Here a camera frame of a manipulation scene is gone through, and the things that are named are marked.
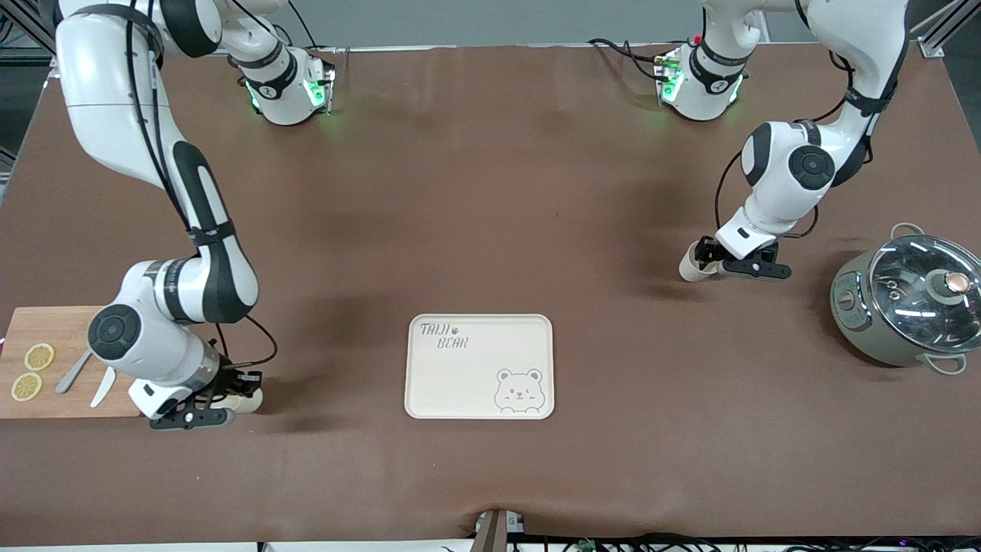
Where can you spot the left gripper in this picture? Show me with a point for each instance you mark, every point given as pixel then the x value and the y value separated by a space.
pixel 708 251

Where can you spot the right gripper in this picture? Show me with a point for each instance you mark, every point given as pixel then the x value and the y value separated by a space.
pixel 229 379

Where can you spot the white IKEA cup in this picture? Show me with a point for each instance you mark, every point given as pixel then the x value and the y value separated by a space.
pixel 690 268
pixel 249 401

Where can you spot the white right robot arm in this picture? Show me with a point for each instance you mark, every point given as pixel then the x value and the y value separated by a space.
pixel 115 115

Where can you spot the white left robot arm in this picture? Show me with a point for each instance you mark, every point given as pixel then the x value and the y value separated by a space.
pixel 789 165

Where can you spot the beige bear print tray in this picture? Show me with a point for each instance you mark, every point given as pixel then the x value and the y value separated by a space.
pixel 460 383

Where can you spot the white plastic knife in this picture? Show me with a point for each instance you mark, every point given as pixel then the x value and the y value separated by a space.
pixel 103 387

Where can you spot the grey plastic knife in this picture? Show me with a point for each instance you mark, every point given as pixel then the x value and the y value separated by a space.
pixel 69 379

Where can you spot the glass pot lid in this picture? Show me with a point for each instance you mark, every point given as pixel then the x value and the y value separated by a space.
pixel 904 307

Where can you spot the yellow lemon slice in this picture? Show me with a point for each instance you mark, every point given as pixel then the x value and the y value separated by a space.
pixel 39 356
pixel 27 386

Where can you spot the bamboo cutting board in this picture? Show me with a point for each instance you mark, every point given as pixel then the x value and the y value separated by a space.
pixel 38 322

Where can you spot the brown table cover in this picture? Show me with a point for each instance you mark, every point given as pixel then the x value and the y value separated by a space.
pixel 490 192

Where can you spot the aluminium frame profile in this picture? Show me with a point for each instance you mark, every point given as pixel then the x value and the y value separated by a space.
pixel 931 47
pixel 23 23

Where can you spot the metal table edge bracket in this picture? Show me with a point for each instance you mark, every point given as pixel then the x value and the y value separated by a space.
pixel 494 533

